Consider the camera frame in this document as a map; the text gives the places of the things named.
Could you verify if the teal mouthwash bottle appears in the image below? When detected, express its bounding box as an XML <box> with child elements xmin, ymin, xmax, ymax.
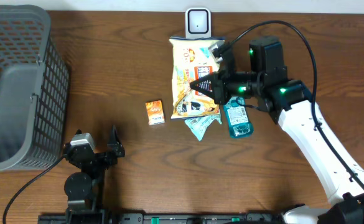
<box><xmin>223</xmin><ymin>96</ymin><xmax>254</xmax><ymax>139</ymax></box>

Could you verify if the right black cable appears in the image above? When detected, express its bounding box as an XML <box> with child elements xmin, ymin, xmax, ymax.
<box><xmin>230</xmin><ymin>20</ymin><xmax>364</xmax><ymax>212</ymax></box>

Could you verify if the left black cable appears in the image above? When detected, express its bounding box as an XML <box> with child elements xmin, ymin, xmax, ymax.
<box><xmin>2</xmin><ymin>155</ymin><xmax>66</xmax><ymax>224</ymax></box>

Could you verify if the large yellow snack bag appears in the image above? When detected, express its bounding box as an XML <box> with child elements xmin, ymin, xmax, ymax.
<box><xmin>169</xmin><ymin>37</ymin><xmax>225</xmax><ymax>119</ymax></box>

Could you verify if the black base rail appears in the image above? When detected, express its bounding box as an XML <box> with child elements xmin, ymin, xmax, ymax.
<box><xmin>37</xmin><ymin>212</ymin><xmax>350</xmax><ymax>224</ymax></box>

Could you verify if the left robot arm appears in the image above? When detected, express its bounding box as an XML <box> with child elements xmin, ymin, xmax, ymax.
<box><xmin>64</xmin><ymin>126</ymin><xmax>125</xmax><ymax>223</ymax></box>

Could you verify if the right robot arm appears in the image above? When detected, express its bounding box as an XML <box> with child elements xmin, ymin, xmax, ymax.
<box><xmin>190</xmin><ymin>36</ymin><xmax>364</xmax><ymax>223</ymax></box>

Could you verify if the black cable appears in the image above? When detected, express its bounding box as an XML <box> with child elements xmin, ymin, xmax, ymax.
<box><xmin>2</xmin><ymin>155</ymin><xmax>66</xmax><ymax>224</ymax></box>
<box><xmin>230</xmin><ymin>20</ymin><xmax>364</xmax><ymax>212</ymax></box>

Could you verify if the orange small snack box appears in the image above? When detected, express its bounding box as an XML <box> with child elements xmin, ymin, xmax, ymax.
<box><xmin>145</xmin><ymin>100</ymin><xmax>165</xmax><ymax>126</ymax></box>

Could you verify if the light green wipes packet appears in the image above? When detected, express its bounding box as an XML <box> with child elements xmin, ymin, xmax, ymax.
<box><xmin>185</xmin><ymin>114</ymin><xmax>222</xmax><ymax>141</ymax></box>

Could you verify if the grey plastic basket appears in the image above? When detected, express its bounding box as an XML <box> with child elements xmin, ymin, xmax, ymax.
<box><xmin>0</xmin><ymin>5</ymin><xmax>70</xmax><ymax>171</ymax></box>

